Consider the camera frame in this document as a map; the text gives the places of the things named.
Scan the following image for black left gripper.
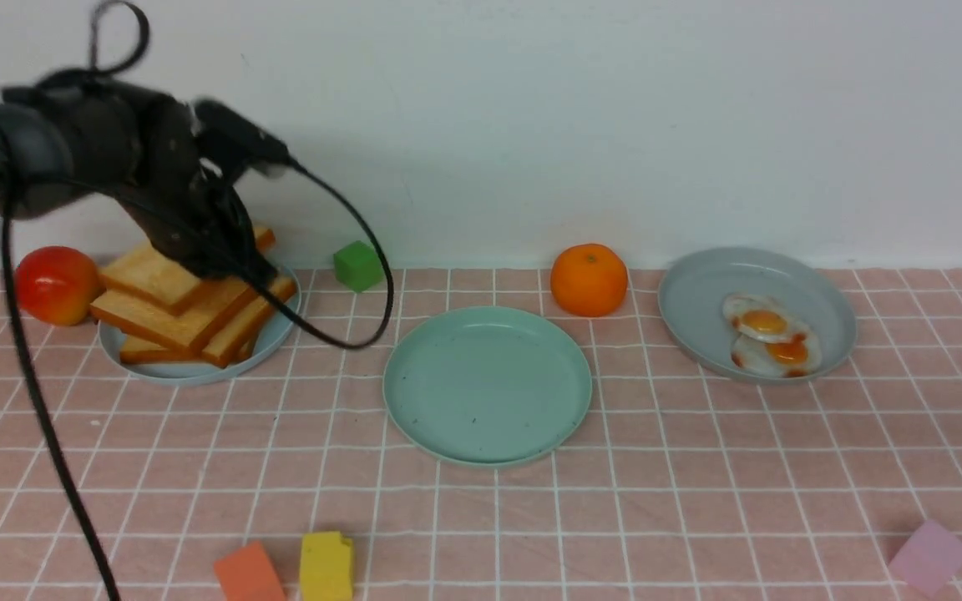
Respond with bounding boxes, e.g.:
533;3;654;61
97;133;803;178
34;71;277;285

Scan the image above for toast slice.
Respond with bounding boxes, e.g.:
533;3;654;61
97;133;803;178
91;243;257;319
199;297;277;368
90;279;257;351
119;334;258;366

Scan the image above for fried egg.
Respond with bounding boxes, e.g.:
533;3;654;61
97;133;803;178
721;294;809;345
732;332;823;379

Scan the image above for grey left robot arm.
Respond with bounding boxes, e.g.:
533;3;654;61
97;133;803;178
0;68;277;284

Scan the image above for red yellow apple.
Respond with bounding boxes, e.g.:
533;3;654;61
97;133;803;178
14;245;104;326

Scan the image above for light blue bread plate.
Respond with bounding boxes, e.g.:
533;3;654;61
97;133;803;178
96;312;291;386

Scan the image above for green cube block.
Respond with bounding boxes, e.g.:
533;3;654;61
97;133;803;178
332;240;386;294

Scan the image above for teal centre plate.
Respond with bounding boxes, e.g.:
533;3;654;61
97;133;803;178
382;306;593;469

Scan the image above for orange block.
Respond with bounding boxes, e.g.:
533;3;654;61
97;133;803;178
214;541;287;601

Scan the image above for yellow block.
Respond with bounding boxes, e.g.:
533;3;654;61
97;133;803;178
299;530;355;601

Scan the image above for orange fruit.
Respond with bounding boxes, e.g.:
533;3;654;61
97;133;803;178
549;243;629;318

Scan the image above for grey blue egg plate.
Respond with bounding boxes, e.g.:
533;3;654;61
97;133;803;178
658;246;858;385

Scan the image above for pink checkered tablecloth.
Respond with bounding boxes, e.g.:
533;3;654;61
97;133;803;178
26;269;962;600

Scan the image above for pink block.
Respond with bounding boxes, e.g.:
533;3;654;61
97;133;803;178
889;520;962;600

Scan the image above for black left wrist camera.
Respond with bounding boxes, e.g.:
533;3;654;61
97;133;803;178
192;98;295;184

